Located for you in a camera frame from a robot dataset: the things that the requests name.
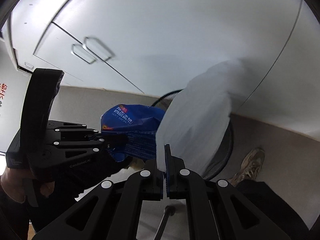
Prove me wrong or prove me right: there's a blue tissue pack wrapper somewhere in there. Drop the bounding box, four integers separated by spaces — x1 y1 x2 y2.
100 104 165 162

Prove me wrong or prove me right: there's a white paper sheet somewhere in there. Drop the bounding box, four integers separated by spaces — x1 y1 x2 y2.
156 60 247 175

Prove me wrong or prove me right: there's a black mesh trash bin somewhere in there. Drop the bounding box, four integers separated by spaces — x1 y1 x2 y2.
151 89 234 180

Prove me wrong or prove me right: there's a person's left hand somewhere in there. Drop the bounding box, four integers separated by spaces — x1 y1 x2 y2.
0 166 55 203

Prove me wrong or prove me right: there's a beige sneaker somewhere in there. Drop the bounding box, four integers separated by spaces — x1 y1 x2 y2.
228 148 265 186

